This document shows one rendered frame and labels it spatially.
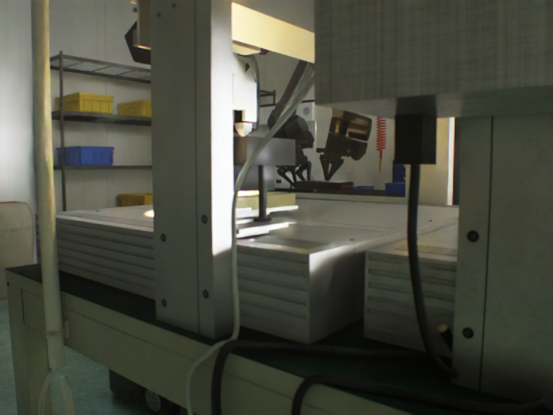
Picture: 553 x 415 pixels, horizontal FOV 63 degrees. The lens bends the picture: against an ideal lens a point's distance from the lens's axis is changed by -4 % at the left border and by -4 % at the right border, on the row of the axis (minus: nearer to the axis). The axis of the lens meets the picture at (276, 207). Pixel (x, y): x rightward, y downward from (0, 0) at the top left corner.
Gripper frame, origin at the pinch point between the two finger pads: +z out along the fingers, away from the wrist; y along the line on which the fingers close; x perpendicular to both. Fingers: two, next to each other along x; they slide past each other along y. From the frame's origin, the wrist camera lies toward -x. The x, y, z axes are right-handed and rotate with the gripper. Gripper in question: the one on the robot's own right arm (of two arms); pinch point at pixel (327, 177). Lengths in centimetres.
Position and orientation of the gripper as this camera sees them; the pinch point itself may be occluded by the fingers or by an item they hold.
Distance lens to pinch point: 152.8
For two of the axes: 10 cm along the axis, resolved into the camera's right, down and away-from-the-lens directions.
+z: -1.9, 9.5, 2.6
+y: 6.8, -0.6, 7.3
